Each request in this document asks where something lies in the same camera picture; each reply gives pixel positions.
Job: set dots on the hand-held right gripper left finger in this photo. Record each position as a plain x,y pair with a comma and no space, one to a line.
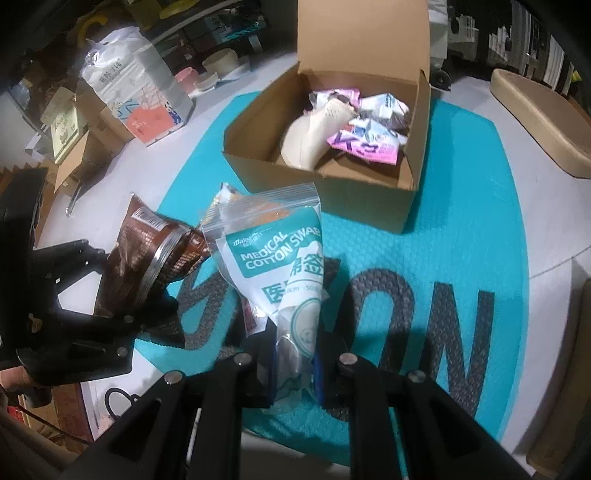
258,369

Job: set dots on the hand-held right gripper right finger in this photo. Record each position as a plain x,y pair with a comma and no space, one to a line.
330,374

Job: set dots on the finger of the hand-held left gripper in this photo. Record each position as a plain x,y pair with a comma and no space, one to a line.
138,321
69,261

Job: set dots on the brown snack packet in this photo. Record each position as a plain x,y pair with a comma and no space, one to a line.
138,249

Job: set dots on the clear cotton swab bag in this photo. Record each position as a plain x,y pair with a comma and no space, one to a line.
268,249

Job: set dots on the beige face mask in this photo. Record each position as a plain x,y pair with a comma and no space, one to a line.
304,138

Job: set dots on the person's left hand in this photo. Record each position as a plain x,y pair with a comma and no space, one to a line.
18,379

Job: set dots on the metal bar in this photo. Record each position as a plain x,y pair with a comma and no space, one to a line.
75,197

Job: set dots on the white printed mat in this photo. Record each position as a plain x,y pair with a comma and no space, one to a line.
111,406

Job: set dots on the open brown cardboard carton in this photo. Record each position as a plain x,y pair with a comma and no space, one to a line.
76,161

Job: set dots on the small brown cardboard box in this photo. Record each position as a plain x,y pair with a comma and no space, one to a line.
108,122

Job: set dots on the white tissue paper pack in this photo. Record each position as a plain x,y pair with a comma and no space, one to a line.
134,87

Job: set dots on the teal foam mat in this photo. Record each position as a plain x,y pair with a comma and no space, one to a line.
415,184

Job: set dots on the white bowl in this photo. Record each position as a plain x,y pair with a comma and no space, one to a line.
207,82

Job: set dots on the beige bowl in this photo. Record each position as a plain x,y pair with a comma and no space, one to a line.
220,60

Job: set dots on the dark storage shelf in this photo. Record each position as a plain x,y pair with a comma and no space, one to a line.
207,27

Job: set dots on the beige padded cushion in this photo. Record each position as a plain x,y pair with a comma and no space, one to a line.
540,120

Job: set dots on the white wheeled cabinet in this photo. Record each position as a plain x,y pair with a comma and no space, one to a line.
438,41

